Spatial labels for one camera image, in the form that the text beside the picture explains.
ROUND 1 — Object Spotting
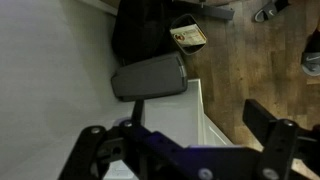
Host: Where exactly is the black bag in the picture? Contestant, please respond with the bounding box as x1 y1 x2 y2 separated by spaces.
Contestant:
112 0 174 65

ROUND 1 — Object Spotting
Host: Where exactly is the small bin with paper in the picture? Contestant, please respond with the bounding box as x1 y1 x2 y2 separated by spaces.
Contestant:
169 14 207 55

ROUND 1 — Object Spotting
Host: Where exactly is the grey nike slide sandal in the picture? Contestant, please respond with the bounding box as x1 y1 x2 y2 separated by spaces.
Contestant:
300 31 320 77

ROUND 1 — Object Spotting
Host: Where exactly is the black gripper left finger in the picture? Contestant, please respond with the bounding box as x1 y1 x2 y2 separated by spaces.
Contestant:
58 126 108 180

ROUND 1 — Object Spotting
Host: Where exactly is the dark grey trash bin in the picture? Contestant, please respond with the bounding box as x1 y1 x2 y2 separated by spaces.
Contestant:
111 51 188 101

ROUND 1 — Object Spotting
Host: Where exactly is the grey metal bar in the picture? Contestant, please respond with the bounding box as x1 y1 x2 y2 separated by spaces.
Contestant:
173 0 236 21

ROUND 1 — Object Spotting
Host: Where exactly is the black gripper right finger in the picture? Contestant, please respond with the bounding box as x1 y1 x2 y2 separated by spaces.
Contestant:
242 99 298 180

